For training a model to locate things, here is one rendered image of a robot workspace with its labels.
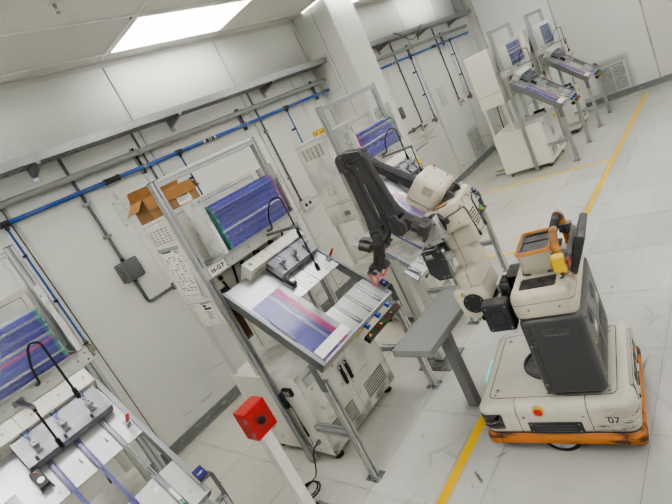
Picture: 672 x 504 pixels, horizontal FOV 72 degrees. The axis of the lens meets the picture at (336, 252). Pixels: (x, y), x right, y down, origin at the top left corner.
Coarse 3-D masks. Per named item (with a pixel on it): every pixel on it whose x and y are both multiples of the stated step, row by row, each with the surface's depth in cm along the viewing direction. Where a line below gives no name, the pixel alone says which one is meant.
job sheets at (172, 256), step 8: (168, 248) 266; (176, 248) 261; (168, 256) 271; (176, 256) 265; (168, 264) 276; (176, 264) 269; (184, 264) 265; (176, 272) 274; (184, 272) 269; (176, 280) 281; (184, 280) 274; (192, 280) 268; (184, 288) 280; (192, 288) 273; (200, 304) 277; (208, 304) 271; (208, 312) 276; (216, 320) 275
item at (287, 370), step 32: (256, 352) 318; (288, 352) 293; (352, 352) 292; (256, 384) 287; (288, 384) 263; (352, 384) 289; (384, 384) 309; (320, 416) 266; (352, 416) 285; (320, 448) 278
